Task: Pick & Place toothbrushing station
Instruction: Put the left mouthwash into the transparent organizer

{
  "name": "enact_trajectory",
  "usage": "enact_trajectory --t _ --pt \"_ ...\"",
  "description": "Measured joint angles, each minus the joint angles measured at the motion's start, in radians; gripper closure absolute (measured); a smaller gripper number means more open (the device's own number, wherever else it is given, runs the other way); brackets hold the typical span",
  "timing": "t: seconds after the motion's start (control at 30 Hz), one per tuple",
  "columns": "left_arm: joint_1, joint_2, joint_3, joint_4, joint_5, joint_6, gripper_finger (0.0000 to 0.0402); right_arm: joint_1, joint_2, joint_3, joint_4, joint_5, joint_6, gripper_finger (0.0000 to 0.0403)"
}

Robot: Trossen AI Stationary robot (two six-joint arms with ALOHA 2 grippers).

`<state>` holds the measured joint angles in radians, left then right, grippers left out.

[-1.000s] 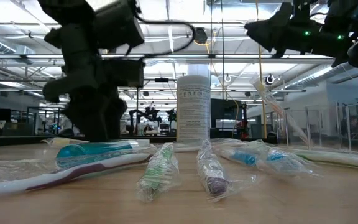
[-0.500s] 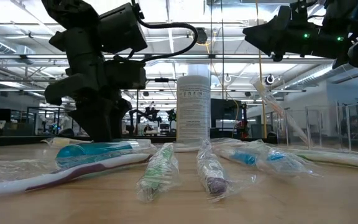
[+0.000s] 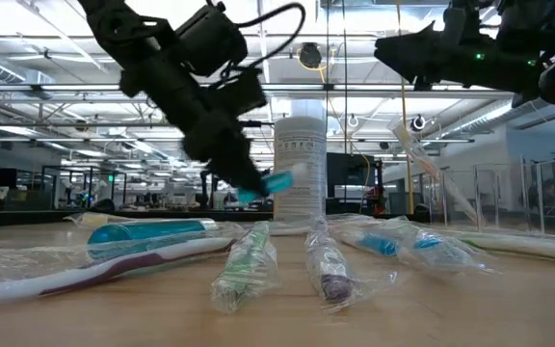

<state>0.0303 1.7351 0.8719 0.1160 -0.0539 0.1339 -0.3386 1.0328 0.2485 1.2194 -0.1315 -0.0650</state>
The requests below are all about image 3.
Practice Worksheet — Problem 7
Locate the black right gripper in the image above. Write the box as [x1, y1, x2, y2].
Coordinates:
[373, 7, 546, 95]

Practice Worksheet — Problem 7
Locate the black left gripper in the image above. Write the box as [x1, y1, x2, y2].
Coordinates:
[154, 57, 272, 197]

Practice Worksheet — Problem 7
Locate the teal mouthwash bottle white cap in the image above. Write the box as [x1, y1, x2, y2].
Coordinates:
[236, 162, 308, 204]
[88, 219, 219, 245]

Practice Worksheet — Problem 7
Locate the orange white toothbrush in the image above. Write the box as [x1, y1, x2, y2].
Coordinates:
[386, 118, 484, 226]

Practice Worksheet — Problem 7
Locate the green white toothbrush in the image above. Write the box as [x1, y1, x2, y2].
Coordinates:
[450, 229, 555, 267]
[209, 220, 278, 315]

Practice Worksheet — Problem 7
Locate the blue white toothbrush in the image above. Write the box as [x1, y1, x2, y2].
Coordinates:
[330, 215, 495, 275]

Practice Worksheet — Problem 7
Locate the distant black robot station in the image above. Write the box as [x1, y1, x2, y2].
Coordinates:
[198, 168, 240, 211]

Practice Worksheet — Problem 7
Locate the white wipes canister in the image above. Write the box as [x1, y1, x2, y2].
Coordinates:
[273, 99, 328, 223]

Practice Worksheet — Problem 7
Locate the black cabinet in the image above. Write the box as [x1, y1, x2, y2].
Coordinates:
[326, 152, 383, 216]

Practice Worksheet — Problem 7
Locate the red cart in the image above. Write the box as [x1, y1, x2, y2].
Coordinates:
[366, 185, 387, 216]

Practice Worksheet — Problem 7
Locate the clear plastic bag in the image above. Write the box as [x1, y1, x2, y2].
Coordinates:
[421, 154, 555, 238]

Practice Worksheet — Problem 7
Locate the black hanging cable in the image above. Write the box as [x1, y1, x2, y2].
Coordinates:
[342, 0, 350, 155]
[324, 0, 331, 120]

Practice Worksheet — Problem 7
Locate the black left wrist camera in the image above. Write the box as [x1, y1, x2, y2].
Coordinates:
[174, 2, 251, 78]

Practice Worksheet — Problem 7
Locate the black left wrist camera cable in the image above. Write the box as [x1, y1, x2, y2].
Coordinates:
[224, 2, 307, 91]

